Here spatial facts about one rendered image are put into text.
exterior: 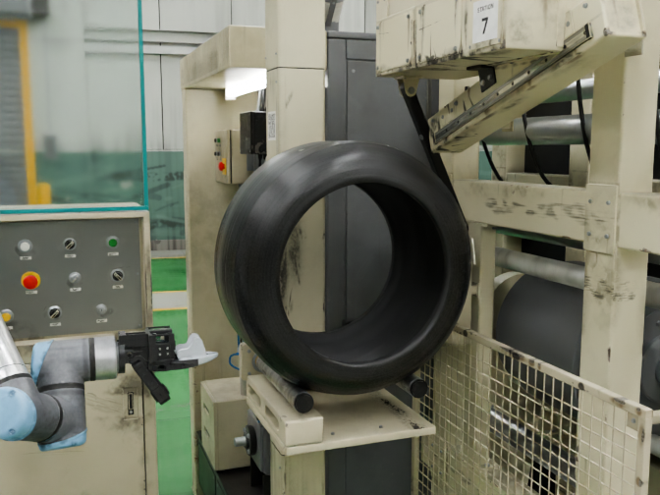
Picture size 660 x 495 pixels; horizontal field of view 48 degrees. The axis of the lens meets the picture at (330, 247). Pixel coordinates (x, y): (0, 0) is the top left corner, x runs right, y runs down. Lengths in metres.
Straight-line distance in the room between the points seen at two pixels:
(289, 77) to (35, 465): 1.33
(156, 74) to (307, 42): 8.87
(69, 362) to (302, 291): 0.67
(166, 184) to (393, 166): 9.16
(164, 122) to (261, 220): 9.24
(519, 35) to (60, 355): 1.09
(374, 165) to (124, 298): 1.01
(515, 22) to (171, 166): 9.38
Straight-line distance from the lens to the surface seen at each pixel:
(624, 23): 1.50
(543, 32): 1.51
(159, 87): 10.76
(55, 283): 2.28
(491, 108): 1.74
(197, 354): 1.63
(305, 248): 1.95
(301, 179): 1.53
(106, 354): 1.58
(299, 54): 1.94
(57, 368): 1.58
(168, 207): 10.69
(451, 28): 1.64
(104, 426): 2.34
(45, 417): 1.48
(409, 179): 1.61
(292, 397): 1.65
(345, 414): 1.84
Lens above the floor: 1.45
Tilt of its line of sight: 8 degrees down
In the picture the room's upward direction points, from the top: straight up
